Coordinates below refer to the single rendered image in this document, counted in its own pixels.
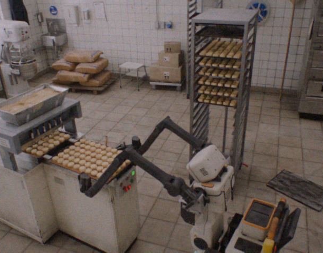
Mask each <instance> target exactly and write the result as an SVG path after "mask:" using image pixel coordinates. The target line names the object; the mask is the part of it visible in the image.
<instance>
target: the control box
mask: <svg viewBox="0 0 323 253"><path fill-rule="evenodd" d="M133 171H134V172H135V174H134V175H132V173H133ZM127 177H129V179H128V180H126V178H127ZM131 179H133V182H130V180H131ZM116 182H117V185H116V186H115V191H116V198H117V199H120V198H121V197H122V196H123V195H124V194H125V193H126V192H127V188H128V190H129V188H130V187H132V186H133V185H134V184H135V183H136V182H137V179H136V168H135V167H131V168H130V169H129V170H128V171H127V172H126V173H125V174H124V175H123V176H121V177H120V178H119V179H118V180H117V181H116ZM121 182H122V186H121V187H120V183H121ZM124 186H126V189H125V190H123V187H124ZM129 186H130V187H129Z"/></svg>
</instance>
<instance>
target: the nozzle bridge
mask: <svg viewBox="0 0 323 253"><path fill-rule="evenodd" d="M63 113H64V119H62V122H60V120H59V121H58V117H59V115H61V117H62V118H63ZM57 115H58V117H57ZM54 117H55V119H56V121H58V122H57V125H54ZM81 117H82V110H81V104H80V101H79V100H74V99H70V98H65V99H64V101H63V104H62V105H60V106H58V107H56V108H54V109H52V110H50V111H48V112H46V113H45V114H43V115H41V116H39V117H36V118H34V119H32V120H30V121H28V122H26V123H24V124H22V125H20V126H16V125H13V124H10V123H7V122H5V121H4V120H3V119H0V155H1V159H2V162H3V165H4V167H6V168H8V169H11V170H13V171H15V170H16V169H18V167H17V164H16V161H15V157H14V154H16V155H18V154H20V153H22V152H23V151H22V149H24V148H26V147H27V146H28V145H30V144H32V143H33V142H36V141H38V140H39V139H41V138H43V137H45V136H46V135H48V134H49V133H51V132H53V131H55V130H56V129H58V128H60V127H61V126H63V125H64V128H65V131H68V132H72V133H75V132H76V131H77V129H76V124H75V118H78V119H79V118H81ZM51 118H52V119H53V125H52V126H51V128H49V126H48V120H50V123H51V124H52V119H51ZM46 122H47V128H46V129H45V130H46V131H45V132H44V131H43V127H42V126H43V123H44V125H45V127H46ZM40 125H41V126H40ZM36 127H38V128H39V130H40V131H41V127H42V131H41V132H40V135H38V134H37V131H36ZM34 128H35V131H34ZM30 130H32V132H33V134H35V132H36V134H35V135H34V138H33V139H32V138H31V135H30Z"/></svg>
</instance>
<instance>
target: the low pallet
mask: <svg viewBox="0 0 323 253"><path fill-rule="evenodd" d="M118 78H119V77H118V76H112V78H111V79H109V80H108V81H107V82H106V83H105V84H104V85H102V86H90V87H88V86H83V85H81V84H80V83H79V82H75V83H73V84H57V83H55V82H52V83H50V84H49V85H54V86H59V87H64V88H67V89H72V93H77V92H78V91H79V90H81V89H84V90H93V95H98V94H99V93H100V92H102V91H103V90H104V89H105V88H106V87H108V86H109V85H111V84H112V83H113V82H114V81H115V80H116V79H118Z"/></svg>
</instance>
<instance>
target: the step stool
mask: <svg viewBox="0 0 323 253"><path fill-rule="evenodd" d="M143 66H144V64H140V63H133V62H126V63H124V64H122V65H120V66H119V70H120V88H121V78H122V77H124V76H130V78H131V77H132V76H133V77H137V80H138V91H140V90H139V81H140V80H141V79H143V78H145V77H146V78H147V81H148V77H147V73H146V68H145V66H144V68H145V72H139V71H138V69H139V68H141V67H143ZM121 67H122V68H127V69H128V70H129V69H134V70H137V71H131V72H130V70H129V73H127V74H126V75H124V76H122V77H121ZM143 76H144V77H143ZM139 78H141V79H140V80H139ZM131 81H132V78H131ZM148 84H150V83H149V81H148Z"/></svg>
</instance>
